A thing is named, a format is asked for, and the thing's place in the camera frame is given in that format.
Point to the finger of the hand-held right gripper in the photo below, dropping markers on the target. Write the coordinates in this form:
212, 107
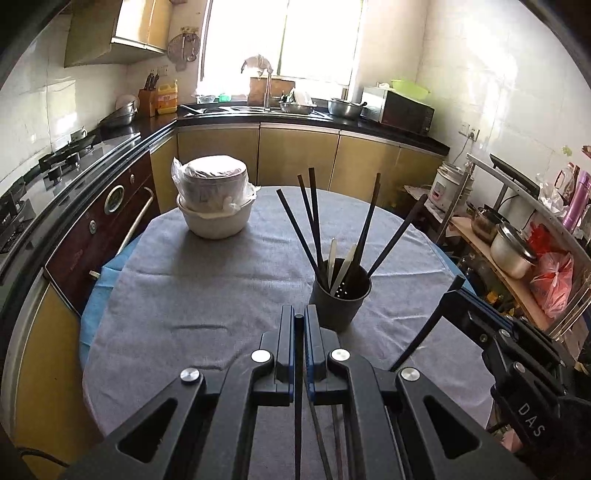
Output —
480, 327
480, 307

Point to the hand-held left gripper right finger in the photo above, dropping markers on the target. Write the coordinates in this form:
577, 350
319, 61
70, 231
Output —
313, 350

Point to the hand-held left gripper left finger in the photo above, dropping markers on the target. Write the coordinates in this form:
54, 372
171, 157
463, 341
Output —
285, 341

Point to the black utensil holder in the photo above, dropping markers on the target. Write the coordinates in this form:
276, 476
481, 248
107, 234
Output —
337, 309

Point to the single dark wooden chopstick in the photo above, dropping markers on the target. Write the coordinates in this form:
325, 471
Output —
337, 443
422, 334
321, 443
299, 438

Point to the white plastic spoon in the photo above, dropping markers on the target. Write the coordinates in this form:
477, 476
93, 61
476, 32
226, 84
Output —
344, 267
332, 263

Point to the bunch of dark chopsticks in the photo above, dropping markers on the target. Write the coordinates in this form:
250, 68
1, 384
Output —
316, 221

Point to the metal storage rack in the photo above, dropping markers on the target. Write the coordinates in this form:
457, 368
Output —
519, 295

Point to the large steel pot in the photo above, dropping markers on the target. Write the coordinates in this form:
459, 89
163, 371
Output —
510, 254

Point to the red plastic bag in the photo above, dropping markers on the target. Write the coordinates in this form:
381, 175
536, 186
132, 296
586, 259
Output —
554, 281

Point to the small steel pot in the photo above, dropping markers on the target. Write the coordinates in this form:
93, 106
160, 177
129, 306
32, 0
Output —
485, 226

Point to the grey tablecloth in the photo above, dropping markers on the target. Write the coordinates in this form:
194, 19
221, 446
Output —
207, 286

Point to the white rice cooker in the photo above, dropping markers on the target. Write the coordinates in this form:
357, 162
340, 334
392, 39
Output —
445, 189

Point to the flat cardboard sheet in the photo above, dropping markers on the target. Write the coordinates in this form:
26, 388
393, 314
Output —
418, 196

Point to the white plastic bag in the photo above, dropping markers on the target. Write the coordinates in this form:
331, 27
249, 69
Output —
551, 198

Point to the white ceramic bowl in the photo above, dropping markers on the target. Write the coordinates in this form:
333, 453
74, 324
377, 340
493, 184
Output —
217, 226

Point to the black tray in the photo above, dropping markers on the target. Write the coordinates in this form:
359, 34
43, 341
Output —
512, 173

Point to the pink bottle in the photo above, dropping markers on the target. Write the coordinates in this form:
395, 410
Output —
579, 198

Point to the bagged stack of bowls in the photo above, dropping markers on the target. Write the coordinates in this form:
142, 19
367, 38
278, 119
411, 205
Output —
212, 180

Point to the blue table cover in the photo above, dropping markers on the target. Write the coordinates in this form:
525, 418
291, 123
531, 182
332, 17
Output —
104, 295

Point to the dark microwave oven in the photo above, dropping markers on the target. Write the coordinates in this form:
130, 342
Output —
406, 113

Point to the black kitchen countertop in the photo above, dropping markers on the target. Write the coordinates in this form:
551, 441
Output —
369, 127

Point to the dark red built-in oven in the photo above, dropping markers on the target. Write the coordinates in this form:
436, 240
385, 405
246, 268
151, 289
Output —
92, 249

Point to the green plastic basin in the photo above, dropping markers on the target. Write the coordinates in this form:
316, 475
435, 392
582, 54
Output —
411, 90

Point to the steel basin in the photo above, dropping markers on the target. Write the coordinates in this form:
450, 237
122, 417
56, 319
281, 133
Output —
346, 107
298, 108

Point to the black frying pan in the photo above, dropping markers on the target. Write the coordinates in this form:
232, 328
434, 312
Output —
194, 110

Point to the steel sink faucet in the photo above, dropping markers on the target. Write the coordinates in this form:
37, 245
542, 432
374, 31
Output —
267, 92

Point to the clear plastic container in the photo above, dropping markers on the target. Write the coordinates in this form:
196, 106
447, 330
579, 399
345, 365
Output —
206, 99

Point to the yellow oil bottle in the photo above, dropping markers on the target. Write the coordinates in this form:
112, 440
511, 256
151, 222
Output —
167, 99

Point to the wooden knife block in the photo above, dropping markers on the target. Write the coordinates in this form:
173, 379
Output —
147, 101

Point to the steel wok with lid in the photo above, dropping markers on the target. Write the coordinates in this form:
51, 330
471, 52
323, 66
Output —
122, 115

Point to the black gas stove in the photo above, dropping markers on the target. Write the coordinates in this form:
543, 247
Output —
69, 159

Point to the kitchen window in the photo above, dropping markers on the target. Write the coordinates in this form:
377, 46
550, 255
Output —
240, 41

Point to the hanging round strainer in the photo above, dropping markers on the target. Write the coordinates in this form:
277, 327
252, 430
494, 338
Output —
182, 48

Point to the white wall socket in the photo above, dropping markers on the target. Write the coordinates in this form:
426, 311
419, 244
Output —
470, 131

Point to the yellow wall cabinet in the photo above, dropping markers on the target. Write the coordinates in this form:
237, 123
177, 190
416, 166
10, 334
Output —
138, 23

